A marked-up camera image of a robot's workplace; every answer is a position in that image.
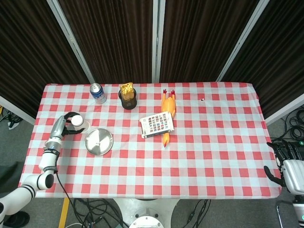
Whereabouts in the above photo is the gold foil packet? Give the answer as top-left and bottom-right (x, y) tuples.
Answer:
(119, 82), (134, 100)

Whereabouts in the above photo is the orange rubber chicken toy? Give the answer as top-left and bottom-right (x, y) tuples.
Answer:
(161, 88), (178, 148)

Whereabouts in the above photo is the white printed cardboard box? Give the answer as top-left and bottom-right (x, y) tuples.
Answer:
(139, 111), (175, 139)

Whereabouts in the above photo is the white paper cup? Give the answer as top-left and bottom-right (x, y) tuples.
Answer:
(71, 115), (91, 134)

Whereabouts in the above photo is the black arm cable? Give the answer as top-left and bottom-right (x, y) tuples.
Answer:
(55, 170), (79, 214)

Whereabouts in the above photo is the black floor cable bundle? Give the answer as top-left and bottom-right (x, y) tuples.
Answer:
(70, 198), (125, 228)
(272, 110), (304, 144)

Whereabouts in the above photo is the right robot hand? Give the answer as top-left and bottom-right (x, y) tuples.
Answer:
(264, 139), (304, 193)

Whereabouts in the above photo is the grey partition base rail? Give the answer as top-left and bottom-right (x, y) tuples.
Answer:
(0, 95), (37, 126)
(264, 93), (304, 126)

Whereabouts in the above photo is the black mesh pen holder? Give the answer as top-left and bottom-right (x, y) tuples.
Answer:
(118, 87), (138, 110)

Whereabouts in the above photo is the grey partition post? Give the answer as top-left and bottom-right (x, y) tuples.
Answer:
(46, 0), (102, 84)
(151, 0), (166, 84)
(215, 0), (270, 83)

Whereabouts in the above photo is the red white checked tablecloth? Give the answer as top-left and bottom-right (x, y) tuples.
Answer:
(18, 82), (283, 200)

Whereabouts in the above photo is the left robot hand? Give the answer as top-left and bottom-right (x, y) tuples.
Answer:
(49, 111), (85, 140)

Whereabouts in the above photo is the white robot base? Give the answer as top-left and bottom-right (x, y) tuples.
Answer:
(113, 198), (179, 228)

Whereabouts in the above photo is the round silver metal plate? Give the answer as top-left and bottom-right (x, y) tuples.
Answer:
(85, 128), (114, 156)

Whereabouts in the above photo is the blue and white drink can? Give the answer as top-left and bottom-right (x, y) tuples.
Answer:
(89, 83), (107, 105)

